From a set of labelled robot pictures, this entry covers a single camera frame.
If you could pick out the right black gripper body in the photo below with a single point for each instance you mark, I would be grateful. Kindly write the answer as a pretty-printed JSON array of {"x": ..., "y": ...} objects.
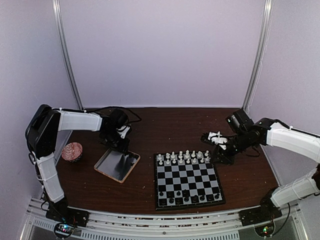
[{"x": 229, "y": 159}]

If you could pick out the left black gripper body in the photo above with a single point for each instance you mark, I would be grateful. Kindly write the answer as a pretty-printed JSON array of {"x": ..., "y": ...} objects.
[{"x": 113, "y": 142}]

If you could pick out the black grey chessboard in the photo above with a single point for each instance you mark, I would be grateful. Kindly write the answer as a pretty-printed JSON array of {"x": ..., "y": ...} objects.
[{"x": 186, "y": 174}]

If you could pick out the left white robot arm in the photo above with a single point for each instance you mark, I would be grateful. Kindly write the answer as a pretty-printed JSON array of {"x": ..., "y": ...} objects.
[{"x": 42, "y": 132}]

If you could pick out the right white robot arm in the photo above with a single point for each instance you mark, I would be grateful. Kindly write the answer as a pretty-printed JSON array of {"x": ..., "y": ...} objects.
[{"x": 274, "y": 133}]

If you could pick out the wooden rimmed black tray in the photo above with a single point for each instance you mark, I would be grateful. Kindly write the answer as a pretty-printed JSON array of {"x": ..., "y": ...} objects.
[{"x": 117, "y": 165}]

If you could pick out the red patterned bowl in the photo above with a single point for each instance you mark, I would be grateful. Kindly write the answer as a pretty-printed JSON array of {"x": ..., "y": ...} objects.
[{"x": 72, "y": 152}]

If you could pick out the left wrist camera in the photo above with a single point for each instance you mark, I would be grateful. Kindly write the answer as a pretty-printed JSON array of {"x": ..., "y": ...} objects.
[{"x": 124, "y": 131}]

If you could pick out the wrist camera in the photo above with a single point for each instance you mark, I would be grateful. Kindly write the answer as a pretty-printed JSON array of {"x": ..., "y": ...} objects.
[
  {"x": 124, "y": 131},
  {"x": 214, "y": 138}
]

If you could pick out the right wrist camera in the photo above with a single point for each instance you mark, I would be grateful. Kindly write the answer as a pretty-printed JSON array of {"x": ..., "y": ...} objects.
[{"x": 214, "y": 138}]

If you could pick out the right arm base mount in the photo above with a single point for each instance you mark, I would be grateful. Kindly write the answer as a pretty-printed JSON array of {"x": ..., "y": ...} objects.
[{"x": 260, "y": 217}]

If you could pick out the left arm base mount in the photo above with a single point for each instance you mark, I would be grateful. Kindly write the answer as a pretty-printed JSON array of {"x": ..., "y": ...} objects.
[{"x": 66, "y": 225}]

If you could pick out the aluminium front rail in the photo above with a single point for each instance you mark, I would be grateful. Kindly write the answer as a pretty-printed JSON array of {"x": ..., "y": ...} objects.
[{"x": 103, "y": 225}]

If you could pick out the left aluminium frame post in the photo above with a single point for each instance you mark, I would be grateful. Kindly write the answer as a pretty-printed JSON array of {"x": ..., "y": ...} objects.
[{"x": 65, "y": 53}]

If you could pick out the aluminium frame post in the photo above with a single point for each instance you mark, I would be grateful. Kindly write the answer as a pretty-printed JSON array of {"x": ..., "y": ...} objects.
[
  {"x": 65, "y": 53},
  {"x": 261, "y": 47}
]

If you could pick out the right aluminium frame post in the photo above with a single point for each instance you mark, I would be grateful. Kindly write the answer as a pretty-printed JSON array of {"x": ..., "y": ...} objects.
[{"x": 261, "y": 47}]

